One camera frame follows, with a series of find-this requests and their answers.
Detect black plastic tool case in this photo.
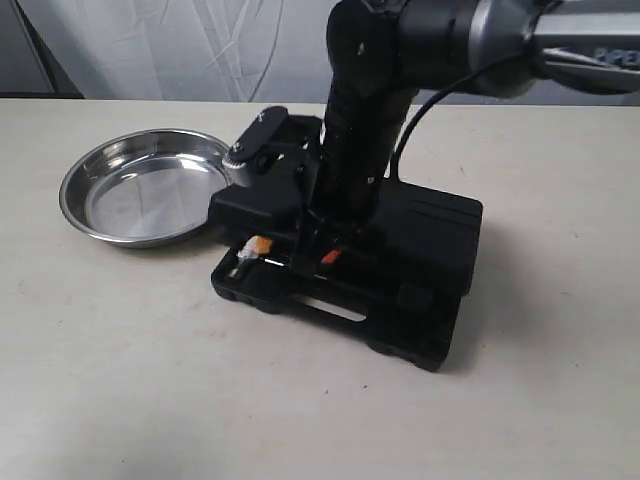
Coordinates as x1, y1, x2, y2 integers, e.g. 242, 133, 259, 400
207, 113, 484, 373

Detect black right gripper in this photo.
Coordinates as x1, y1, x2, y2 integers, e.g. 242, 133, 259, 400
292, 78, 415, 275

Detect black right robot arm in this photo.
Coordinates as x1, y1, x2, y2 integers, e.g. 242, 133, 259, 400
291, 1, 639, 275

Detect white backdrop curtain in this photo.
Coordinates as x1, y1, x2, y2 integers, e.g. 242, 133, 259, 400
14, 0, 640, 107

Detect round stainless steel pan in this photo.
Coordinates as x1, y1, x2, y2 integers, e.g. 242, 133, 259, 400
58, 128, 231, 249

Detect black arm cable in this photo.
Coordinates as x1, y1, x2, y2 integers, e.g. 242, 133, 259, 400
384, 44, 531, 184

